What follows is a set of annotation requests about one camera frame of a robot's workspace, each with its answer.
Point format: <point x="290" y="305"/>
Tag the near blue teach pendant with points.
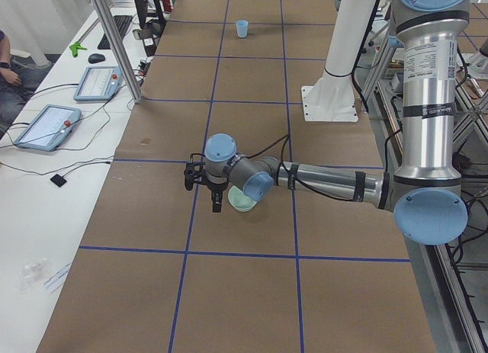
<point x="49" y="128"/>

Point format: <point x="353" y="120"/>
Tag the clear plastic bag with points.
<point x="34" y="273"/>

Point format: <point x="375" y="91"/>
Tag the green plastic clamp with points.
<point x="75" y="48"/>

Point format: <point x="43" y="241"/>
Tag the far blue teach pendant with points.
<point x="98" y="83"/>

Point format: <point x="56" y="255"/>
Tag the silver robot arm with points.
<point x="424" y="192"/>

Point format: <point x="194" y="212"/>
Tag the black monitor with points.
<point x="153" y="21"/>

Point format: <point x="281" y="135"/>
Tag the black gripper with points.
<point x="216" y="187"/>

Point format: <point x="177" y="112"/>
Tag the black computer mouse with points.
<point x="96" y="58"/>

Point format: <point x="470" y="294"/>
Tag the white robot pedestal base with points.
<point x="332" y="97"/>

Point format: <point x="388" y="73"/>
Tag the light blue plastic cup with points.
<point x="242" y="28"/>

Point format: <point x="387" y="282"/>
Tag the pale green ceramic bowl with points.
<point x="239" y="201"/>

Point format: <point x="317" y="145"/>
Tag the blue teach pendant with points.
<point x="49" y="128"/>
<point x="98" y="83"/>

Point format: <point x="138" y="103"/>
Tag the aluminium frame post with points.
<point x="118" y="49"/>

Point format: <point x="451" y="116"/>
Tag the seated person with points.
<point x="18" y="82"/>

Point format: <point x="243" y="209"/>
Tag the small black square pad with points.
<point x="58" y="180"/>

